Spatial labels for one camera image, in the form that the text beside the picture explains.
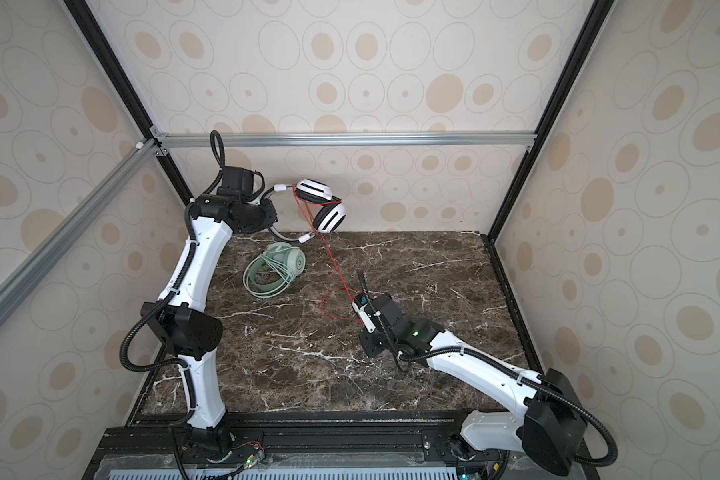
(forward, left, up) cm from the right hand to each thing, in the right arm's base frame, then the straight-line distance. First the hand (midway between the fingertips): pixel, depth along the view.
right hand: (365, 333), depth 80 cm
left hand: (+28, +24, +20) cm, 42 cm away
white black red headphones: (+20, +9, +23) cm, 32 cm away
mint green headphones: (+31, +34, -11) cm, 48 cm away
